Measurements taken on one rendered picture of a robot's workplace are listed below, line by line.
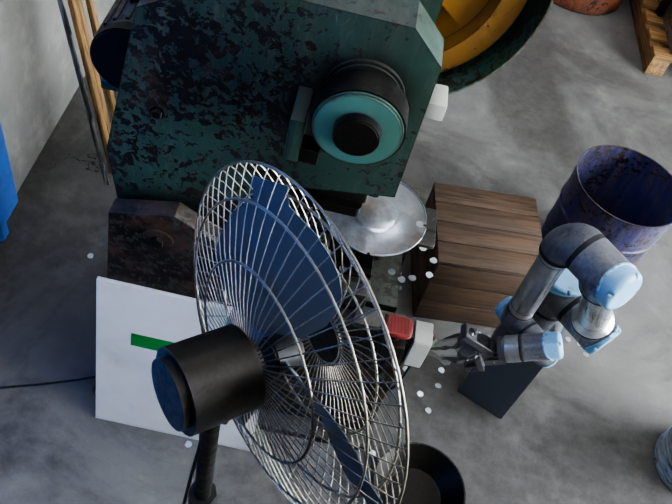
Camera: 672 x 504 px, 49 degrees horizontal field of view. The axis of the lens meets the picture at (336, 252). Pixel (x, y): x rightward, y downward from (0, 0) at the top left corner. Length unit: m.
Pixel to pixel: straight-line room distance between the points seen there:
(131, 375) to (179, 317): 0.31
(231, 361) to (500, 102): 3.02
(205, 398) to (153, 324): 1.12
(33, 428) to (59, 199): 0.94
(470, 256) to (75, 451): 1.43
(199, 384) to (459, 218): 1.84
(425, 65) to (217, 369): 0.74
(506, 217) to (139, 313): 1.39
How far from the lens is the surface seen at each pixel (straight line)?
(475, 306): 2.80
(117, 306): 2.12
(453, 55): 2.09
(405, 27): 1.42
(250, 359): 1.04
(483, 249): 2.66
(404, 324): 1.87
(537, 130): 3.82
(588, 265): 1.83
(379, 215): 2.03
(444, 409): 2.68
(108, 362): 2.30
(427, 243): 2.02
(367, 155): 1.46
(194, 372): 1.01
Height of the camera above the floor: 2.27
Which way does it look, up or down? 51 degrees down
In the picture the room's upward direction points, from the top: 17 degrees clockwise
